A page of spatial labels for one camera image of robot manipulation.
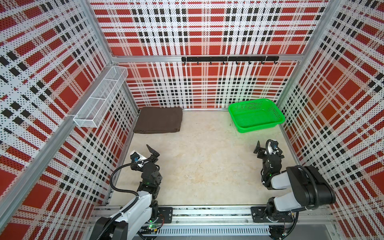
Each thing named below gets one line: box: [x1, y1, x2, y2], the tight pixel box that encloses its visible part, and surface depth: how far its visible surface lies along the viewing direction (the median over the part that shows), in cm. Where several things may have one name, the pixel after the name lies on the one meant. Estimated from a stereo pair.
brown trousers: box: [133, 107, 183, 134], surface depth 115 cm
